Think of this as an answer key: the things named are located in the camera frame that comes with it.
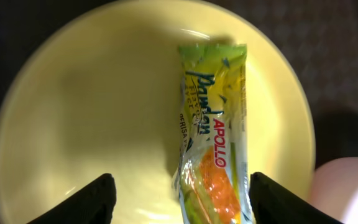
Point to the green snack wrapper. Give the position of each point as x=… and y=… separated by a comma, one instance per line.
x=212, y=176

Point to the dark brown serving tray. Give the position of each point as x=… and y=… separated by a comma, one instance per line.
x=319, y=38

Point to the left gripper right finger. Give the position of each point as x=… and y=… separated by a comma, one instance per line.
x=272, y=203

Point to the yellow plate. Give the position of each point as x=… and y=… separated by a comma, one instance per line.
x=102, y=95

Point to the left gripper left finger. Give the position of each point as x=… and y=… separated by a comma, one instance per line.
x=93, y=204

